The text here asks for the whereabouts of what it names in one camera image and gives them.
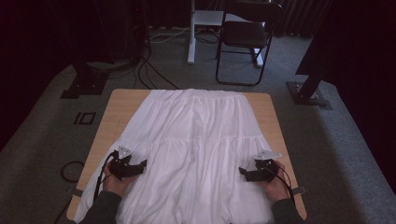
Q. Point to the grey tape strip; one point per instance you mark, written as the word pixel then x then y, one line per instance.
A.
pixel 299 190
pixel 76 192

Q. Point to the person's right hand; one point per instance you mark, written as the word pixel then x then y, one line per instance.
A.
pixel 276 188

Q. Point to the black stand with base plate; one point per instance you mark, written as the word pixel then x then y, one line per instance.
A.
pixel 85 82

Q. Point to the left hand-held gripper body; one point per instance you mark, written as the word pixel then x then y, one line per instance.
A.
pixel 122 166

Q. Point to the person's left hand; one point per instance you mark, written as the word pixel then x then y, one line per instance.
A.
pixel 115 185

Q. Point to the dark pleated curtain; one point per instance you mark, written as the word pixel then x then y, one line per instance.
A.
pixel 299 17

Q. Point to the black folding chair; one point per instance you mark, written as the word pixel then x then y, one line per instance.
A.
pixel 244 34

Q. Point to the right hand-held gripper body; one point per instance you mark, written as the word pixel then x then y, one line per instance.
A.
pixel 263 171

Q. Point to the white tiered skirt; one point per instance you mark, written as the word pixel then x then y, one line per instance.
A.
pixel 193 137

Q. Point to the black slanted stand base plate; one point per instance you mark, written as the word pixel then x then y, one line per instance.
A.
pixel 306 93

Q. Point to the white desk frame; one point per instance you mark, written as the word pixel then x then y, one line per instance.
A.
pixel 193 37

